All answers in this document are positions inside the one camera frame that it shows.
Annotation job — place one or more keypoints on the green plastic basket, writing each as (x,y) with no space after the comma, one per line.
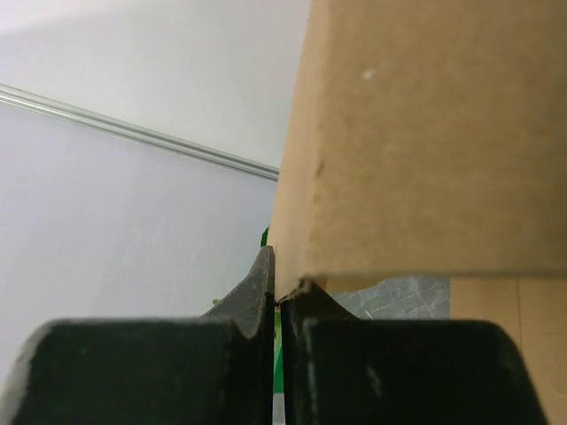
(278,369)

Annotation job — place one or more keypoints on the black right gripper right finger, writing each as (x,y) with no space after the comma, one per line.
(340,369)

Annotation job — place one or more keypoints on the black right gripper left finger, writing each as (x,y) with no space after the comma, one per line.
(213,369)

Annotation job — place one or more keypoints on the aluminium corner post left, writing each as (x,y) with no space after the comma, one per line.
(70,113)

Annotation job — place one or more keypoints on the brown cardboard box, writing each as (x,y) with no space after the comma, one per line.
(426,138)

